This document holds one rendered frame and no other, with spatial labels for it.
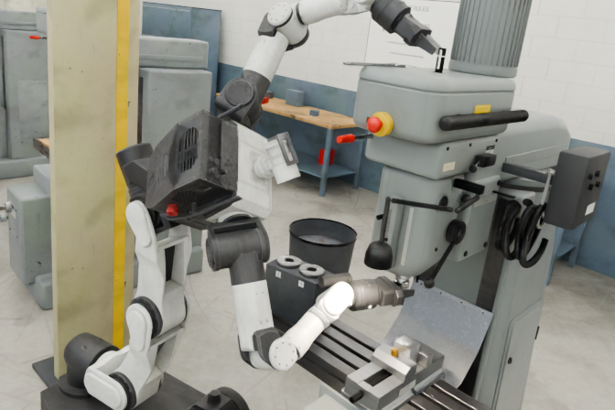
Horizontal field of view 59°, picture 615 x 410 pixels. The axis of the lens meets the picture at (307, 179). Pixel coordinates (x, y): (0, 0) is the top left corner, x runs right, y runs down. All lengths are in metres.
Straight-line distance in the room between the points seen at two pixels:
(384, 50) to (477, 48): 5.18
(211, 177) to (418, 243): 0.59
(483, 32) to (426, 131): 0.44
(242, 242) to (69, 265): 1.73
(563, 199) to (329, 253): 2.16
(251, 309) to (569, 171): 0.92
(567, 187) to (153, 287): 1.26
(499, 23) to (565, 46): 4.20
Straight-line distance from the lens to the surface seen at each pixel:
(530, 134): 1.92
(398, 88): 1.34
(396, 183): 1.52
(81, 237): 2.97
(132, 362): 2.02
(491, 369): 2.12
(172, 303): 1.84
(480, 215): 1.71
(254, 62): 1.62
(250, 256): 1.38
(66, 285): 3.04
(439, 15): 6.45
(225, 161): 1.41
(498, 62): 1.66
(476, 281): 2.00
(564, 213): 1.64
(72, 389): 2.31
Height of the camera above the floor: 1.98
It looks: 16 degrees down
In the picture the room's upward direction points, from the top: 7 degrees clockwise
